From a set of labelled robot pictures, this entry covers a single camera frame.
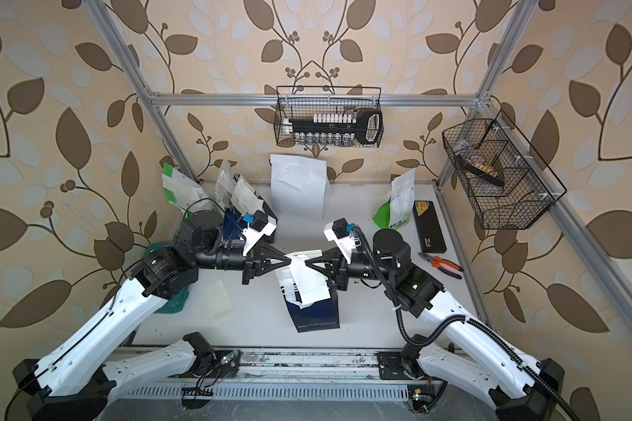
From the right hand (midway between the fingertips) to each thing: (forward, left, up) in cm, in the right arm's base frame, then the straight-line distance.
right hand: (307, 261), depth 60 cm
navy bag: (-7, -2, -17) cm, 19 cm away
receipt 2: (-4, +2, -4) cm, 6 cm away
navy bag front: (+35, +18, -22) cm, 45 cm away
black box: (+31, -46, -32) cm, 64 cm away
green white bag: (+39, +48, -15) cm, 64 cm away
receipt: (+30, +22, -11) cm, 40 cm away
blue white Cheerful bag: (+37, +30, -10) cm, 48 cm away
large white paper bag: (+42, +5, -19) cm, 47 cm away
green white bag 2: (+30, -31, -19) cm, 47 cm away
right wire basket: (+22, -57, +1) cm, 61 cm away
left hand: (0, +5, +3) cm, 6 cm away
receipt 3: (+4, +32, -31) cm, 45 cm away
